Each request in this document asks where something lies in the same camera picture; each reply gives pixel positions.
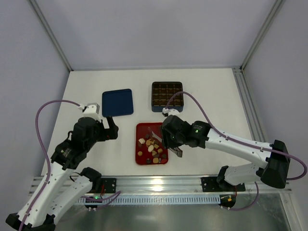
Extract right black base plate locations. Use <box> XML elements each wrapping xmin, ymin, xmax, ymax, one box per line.
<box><xmin>201</xmin><ymin>177</ymin><xmax>245</xmax><ymax>193</ymax></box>

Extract white square chocolate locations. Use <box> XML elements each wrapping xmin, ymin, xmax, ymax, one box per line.
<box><xmin>139</xmin><ymin>138</ymin><xmax>145</xmax><ymax>144</ymax></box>

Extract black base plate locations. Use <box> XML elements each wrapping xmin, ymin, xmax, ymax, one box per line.
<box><xmin>201</xmin><ymin>177</ymin><xmax>245</xmax><ymax>193</ymax></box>
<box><xmin>95</xmin><ymin>178</ymin><xmax>117</xmax><ymax>194</ymax></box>

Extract right aluminium frame post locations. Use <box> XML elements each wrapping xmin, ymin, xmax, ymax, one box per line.
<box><xmin>240</xmin><ymin>0</ymin><xmax>285</xmax><ymax>72</ymax></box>

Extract blue tin lid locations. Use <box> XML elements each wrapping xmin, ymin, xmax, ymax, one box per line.
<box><xmin>102</xmin><ymin>89</ymin><xmax>134</xmax><ymax>117</ymax></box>

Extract aluminium frame post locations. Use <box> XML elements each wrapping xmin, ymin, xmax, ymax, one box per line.
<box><xmin>27</xmin><ymin>0</ymin><xmax>73</xmax><ymax>72</ymax></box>
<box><xmin>240</xmin><ymin>0</ymin><xmax>285</xmax><ymax>72</ymax></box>

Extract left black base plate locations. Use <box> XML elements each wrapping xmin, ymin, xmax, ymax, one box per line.
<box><xmin>95</xmin><ymin>178</ymin><xmax>117</xmax><ymax>194</ymax></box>

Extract metal tongs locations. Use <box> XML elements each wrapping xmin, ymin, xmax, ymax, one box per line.
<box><xmin>148</xmin><ymin>127</ymin><xmax>183</xmax><ymax>158</ymax></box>

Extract aluminium front rail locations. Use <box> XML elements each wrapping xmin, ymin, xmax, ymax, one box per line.
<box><xmin>28</xmin><ymin>175</ymin><xmax>293</xmax><ymax>194</ymax></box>

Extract blue chocolate tin box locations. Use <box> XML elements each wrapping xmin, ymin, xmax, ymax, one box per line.
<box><xmin>151</xmin><ymin>81</ymin><xmax>184</xmax><ymax>113</ymax></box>

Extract left aluminium frame post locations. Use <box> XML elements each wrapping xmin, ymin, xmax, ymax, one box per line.
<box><xmin>27</xmin><ymin>0</ymin><xmax>73</xmax><ymax>72</ymax></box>

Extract white cable duct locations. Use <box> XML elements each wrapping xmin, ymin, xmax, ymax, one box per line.
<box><xmin>75</xmin><ymin>194</ymin><xmax>221</xmax><ymax>206</ymax></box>

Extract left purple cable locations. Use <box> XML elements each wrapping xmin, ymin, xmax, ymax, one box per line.
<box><xmin>18</xmin><ymin>100</ymin><xmax>84</xmax><ymax>231</ymax></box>

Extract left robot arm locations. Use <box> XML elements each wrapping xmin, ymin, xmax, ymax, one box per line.
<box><xmin>6</xmin><ymin>117</ymin><xmax>118</xmax><ymax>231</ymax></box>

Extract tan square chocolate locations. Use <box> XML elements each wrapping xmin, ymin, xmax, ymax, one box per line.
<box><xmin>153</xmin><ymin>158</ymin><xmax>159</xmax><ymax>164</ymax></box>

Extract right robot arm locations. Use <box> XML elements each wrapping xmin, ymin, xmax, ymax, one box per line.
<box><xmin>161</xmin><ymin>115</ymin><xmax>290</xmax><ymax>190</ymax></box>

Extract white oval chocolate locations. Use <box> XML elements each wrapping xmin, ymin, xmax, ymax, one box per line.
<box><xmin>148</xmin><ymin>145</ymin><xmax>154</xmax><ymax>153</ymax></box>

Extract red lacquer tray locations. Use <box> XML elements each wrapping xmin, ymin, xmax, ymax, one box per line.
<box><xmin>135</xmin><ymin>122</ymin><xmax>169</xmax><ymax>166</ymax></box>

